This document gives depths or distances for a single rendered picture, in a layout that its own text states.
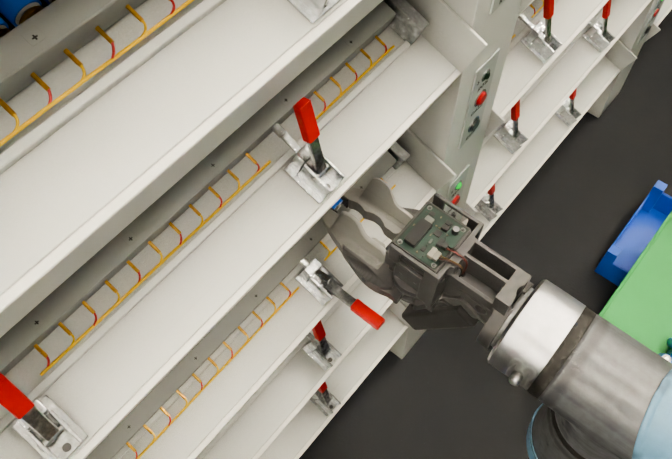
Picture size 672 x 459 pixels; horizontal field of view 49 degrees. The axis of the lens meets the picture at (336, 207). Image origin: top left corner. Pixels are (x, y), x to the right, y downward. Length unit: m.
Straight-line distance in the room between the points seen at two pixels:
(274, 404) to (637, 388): 0.45
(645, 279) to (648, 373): 0.77
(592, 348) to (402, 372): 0.71
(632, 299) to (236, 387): 0.85
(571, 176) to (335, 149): 1.01
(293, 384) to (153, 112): 0.59
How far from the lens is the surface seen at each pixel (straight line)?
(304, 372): 0.94
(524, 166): 1.36
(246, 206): 0.58
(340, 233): 0.71
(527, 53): 0.98
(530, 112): 1.18
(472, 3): 0.64
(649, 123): 1.72
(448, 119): 0.75
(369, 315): 0.73
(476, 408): 1.32
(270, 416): 0.93
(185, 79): 0.41
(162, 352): 0.55
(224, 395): 0.73
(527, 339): 0.64
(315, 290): 0.76
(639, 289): 1.41
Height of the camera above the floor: 1.24
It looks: 58 degrees down
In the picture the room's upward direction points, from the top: straight up
